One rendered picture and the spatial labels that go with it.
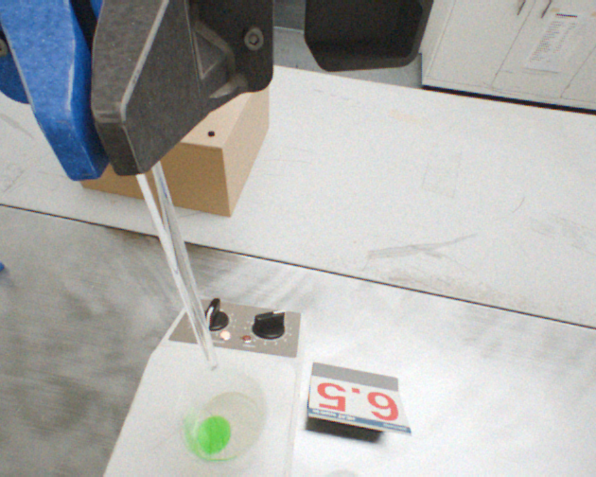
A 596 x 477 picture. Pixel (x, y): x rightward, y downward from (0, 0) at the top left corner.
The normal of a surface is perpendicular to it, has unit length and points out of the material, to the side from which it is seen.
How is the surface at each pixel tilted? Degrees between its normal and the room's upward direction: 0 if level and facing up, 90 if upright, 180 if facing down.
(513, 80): 90
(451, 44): 90
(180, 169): 90
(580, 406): 0
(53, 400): 0
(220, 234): 0
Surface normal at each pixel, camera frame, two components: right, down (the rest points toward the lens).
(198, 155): -0.20, 0.76
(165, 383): 0.07, -0.61
